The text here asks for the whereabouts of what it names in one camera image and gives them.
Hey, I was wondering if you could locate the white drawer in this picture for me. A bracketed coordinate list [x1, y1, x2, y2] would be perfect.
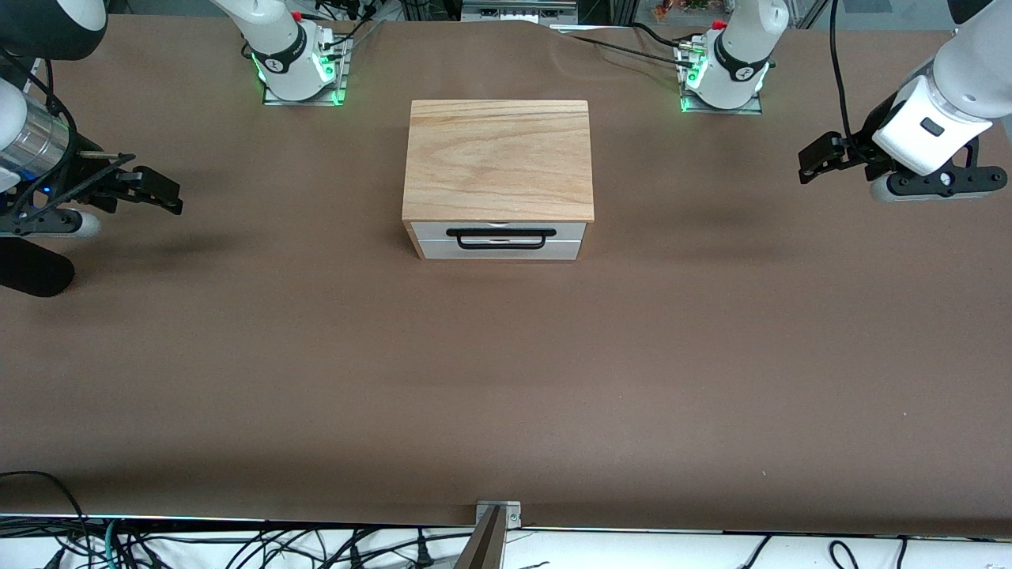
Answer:
[417, 239, 584, 262]
[411, 221, 587, 241]

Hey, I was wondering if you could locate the wooden drawer cabinet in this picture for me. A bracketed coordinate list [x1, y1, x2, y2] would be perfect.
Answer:
[402, 100, 595, 262]

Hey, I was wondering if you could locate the black round-ended cylinder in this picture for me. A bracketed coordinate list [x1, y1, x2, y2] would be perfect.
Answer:
[0, 237, 76, 299]

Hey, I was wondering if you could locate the silver metal box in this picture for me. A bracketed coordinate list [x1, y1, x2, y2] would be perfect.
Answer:
[461, 0, 578, 24]

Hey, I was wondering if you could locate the grey metal pole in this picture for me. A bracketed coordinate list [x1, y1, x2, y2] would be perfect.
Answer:
[452, 506, 507, 569]

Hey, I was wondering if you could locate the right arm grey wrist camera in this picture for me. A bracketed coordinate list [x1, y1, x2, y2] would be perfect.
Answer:
[0, 207, 102, 239]

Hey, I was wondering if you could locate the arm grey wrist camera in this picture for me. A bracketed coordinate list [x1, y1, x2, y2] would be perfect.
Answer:
[0, 207, 102, 239]
[870, 164, 1010, 203]

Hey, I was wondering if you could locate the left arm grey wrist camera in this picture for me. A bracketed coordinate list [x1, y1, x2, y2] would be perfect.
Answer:
[870, 164, 1010, 203]

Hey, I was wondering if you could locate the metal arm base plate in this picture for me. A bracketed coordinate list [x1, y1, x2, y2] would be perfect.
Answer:
[678, 40, 765, 116]
[263, 36, 349, 107]

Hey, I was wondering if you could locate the black cable on table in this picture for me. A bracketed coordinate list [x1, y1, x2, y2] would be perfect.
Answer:
[553, 22, 698, 67]

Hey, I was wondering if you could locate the black looped cable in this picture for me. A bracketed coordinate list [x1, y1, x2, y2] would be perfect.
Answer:
[0, 470, 89, 569]

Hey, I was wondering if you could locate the black drawer handle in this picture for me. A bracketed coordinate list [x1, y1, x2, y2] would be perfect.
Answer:
[457, 236, 548, 251]

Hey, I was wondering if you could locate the grey metal mount bracket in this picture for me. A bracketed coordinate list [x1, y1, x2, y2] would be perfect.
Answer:
[474, 499, 523, 530]

